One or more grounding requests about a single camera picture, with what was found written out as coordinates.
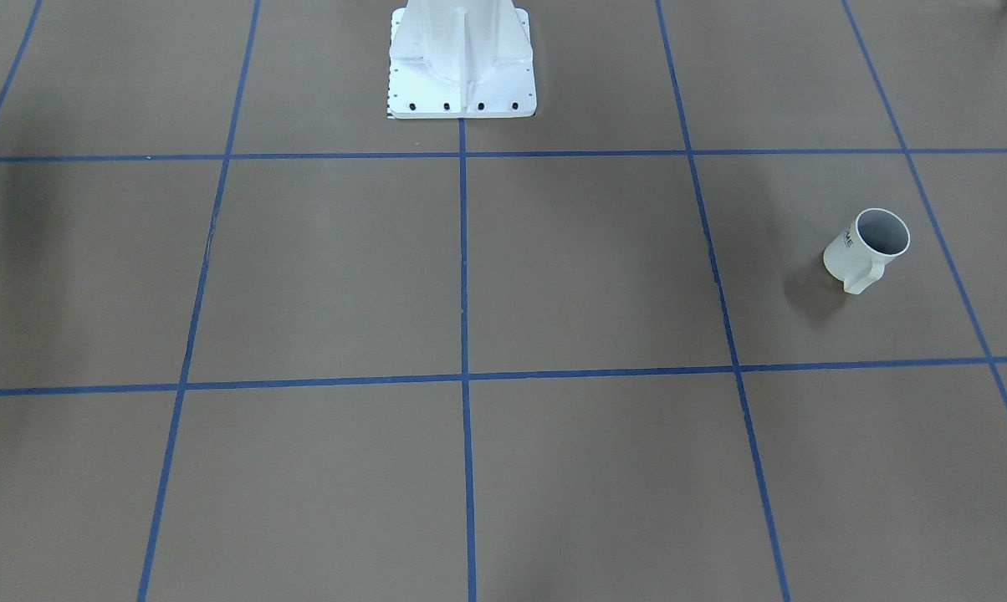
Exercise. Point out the white ceramic mug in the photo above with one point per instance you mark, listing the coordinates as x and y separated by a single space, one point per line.
858 256

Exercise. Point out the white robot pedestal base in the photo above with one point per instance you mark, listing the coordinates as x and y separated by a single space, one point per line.
460 60

